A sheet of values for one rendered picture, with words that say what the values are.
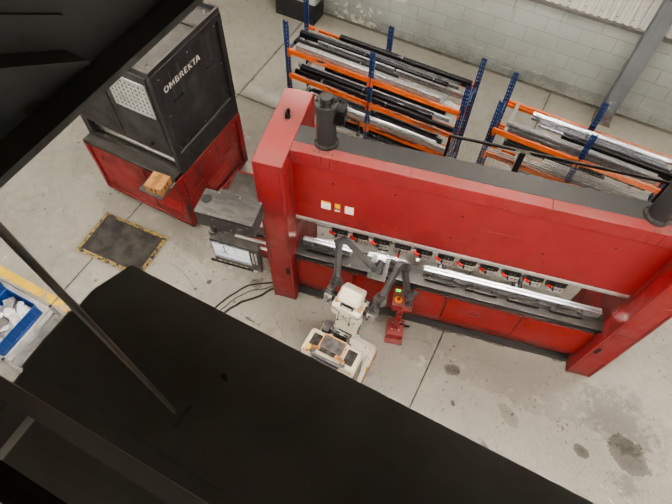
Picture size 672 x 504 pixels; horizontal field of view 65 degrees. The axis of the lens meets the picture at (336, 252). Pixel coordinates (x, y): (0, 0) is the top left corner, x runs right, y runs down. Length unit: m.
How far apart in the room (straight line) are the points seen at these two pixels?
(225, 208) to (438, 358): 2.86
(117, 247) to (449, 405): 4.18
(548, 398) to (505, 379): 0.46
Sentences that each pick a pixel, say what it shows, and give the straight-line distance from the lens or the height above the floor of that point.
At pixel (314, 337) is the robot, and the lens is 4.95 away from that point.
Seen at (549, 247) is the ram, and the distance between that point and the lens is 4.59.
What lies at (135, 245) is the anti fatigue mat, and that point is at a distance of 6.72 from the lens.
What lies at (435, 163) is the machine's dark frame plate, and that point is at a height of 2.30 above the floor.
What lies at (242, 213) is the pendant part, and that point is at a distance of 4.28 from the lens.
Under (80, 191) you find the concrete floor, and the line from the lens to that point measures 7.48.
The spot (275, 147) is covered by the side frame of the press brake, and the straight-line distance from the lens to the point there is 4.21.
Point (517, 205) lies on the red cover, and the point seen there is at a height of 2.25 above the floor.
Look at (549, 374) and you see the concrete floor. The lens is 6.16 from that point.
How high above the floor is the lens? 5.41
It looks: 59 degrees down
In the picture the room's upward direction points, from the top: 2 degrees clockwise
